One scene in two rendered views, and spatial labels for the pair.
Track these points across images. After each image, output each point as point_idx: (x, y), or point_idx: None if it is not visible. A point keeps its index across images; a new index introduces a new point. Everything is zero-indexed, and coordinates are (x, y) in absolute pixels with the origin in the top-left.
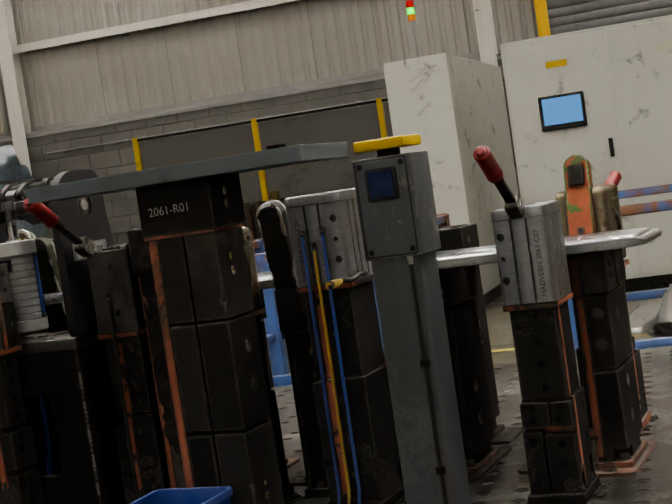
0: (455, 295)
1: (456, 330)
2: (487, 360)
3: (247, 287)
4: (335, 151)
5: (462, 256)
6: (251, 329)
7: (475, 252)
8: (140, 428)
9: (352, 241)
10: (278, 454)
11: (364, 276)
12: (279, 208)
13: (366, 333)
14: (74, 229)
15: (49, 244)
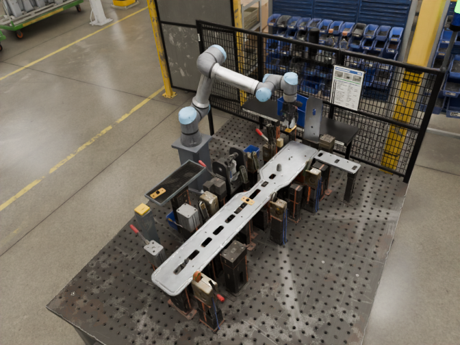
0: (192, 252)
1: (194, 257)
2: (231, 282)
3: (177, 205)
4: (156, 202)
5: (180, 246)
6: None
7: (179, 249)
8: None
9: (181, 220)
10: None
11: (185, 228)
12: (197, 204)
13: (186, 235)
14: (216, 171)
15: (239, 168)
